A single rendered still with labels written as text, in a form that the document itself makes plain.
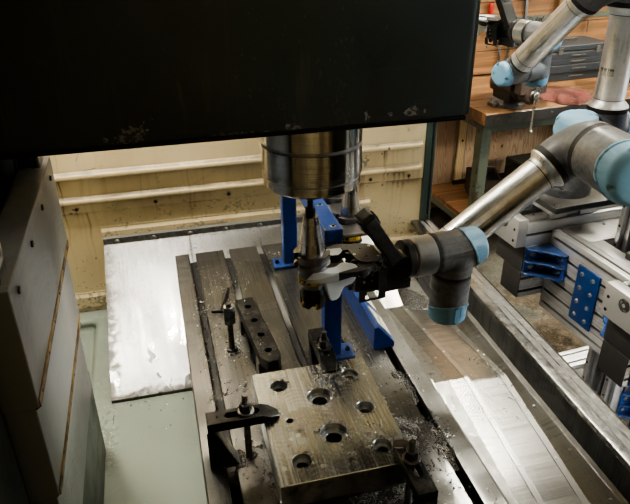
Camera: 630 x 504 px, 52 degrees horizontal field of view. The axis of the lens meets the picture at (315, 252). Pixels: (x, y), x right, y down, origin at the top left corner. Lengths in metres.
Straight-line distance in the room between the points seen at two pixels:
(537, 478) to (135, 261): 1.31
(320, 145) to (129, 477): 1.01
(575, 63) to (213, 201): 2.65
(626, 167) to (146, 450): 1.25
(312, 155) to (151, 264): 1.23
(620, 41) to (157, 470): 1.67
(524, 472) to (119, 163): 1.40
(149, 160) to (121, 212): 0.20
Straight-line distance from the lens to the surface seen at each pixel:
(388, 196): 2.29
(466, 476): 1.27
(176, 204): 2.14
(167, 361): 1.92
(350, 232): 1.33
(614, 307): 1.74
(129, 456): 1.73
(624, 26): 2.07
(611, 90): 2.10
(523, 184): 1.38
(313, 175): 0.97
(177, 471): 1.67
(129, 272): 2.10
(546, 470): 1.59
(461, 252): 1.22
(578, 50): 4.20
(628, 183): 1.29
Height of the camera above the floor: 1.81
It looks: 28 degrees down
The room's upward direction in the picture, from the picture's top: straight up
